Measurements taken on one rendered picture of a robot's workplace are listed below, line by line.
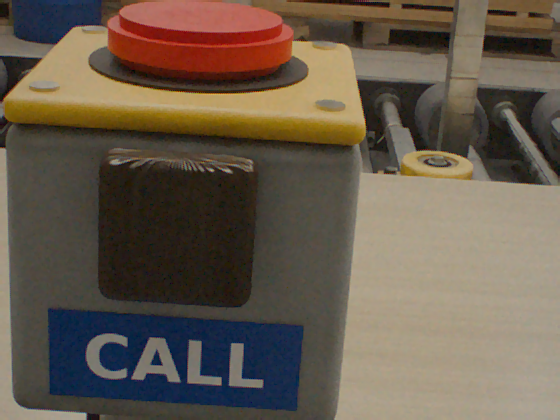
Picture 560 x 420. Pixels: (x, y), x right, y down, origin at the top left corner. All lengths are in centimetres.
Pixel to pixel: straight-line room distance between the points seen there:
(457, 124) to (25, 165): 118
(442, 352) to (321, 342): 60
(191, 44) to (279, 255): 5
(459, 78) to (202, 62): 115
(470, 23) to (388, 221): 36
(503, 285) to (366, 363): 20
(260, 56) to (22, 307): 7
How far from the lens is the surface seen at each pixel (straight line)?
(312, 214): 22
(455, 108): 137
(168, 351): 23
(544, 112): 185
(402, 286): 93
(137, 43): 23
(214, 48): 22
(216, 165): 20
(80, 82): 23
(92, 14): 594
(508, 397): 78
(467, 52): 136
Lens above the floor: 128
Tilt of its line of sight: 21 degrees down
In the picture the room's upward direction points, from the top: 4 degrees clockwise
